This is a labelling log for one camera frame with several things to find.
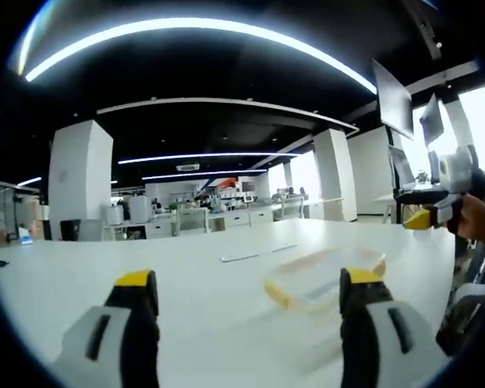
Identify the row of white office desks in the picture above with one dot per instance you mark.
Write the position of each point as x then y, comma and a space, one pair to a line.
234, 220

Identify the white frame office chair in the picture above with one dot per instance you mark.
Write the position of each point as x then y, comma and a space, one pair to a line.
466, 319

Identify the ceiling air conditioner unit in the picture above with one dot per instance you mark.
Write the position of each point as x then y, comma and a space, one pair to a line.
188, 167

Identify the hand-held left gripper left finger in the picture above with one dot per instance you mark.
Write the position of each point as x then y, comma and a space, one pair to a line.
101, 347

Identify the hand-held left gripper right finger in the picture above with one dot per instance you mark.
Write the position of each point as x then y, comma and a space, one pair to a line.
384, 347

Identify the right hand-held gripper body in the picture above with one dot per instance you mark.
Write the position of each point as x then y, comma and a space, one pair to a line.
456, 169

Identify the clear storage box yellow latches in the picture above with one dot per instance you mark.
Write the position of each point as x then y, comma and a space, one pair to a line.
327, 271

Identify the person's right hand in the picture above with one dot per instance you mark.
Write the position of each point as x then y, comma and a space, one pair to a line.
473, 220

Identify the black stand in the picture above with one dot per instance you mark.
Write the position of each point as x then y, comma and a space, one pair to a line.
416, 197

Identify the small black object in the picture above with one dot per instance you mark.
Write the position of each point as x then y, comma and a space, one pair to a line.
1, 263

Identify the screen on black stand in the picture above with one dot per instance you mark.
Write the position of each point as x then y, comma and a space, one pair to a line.
403, 169

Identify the large hanging black monitor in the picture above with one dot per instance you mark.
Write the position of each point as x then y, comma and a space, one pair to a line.
394, 101

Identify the blue white packet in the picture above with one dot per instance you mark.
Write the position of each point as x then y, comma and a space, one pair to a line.
26, 236

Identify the straight ceiling light strip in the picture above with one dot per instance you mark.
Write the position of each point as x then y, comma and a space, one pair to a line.
204, 174
208, 157

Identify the small potted plant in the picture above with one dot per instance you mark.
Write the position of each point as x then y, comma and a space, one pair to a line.
421, 176

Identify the grey office chair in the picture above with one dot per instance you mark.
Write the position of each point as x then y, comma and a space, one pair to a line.
192, 220
292, 209

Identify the curved ceiling light strip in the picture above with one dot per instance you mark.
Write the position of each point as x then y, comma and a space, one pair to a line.
194, 26

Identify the small hanging black monitor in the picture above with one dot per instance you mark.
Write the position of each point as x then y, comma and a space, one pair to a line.
431, 120

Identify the small white appliance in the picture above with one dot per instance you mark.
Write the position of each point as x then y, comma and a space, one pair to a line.
113, 214

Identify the white flat strip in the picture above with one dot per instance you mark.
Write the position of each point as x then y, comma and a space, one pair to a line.
242, 257
283, 248

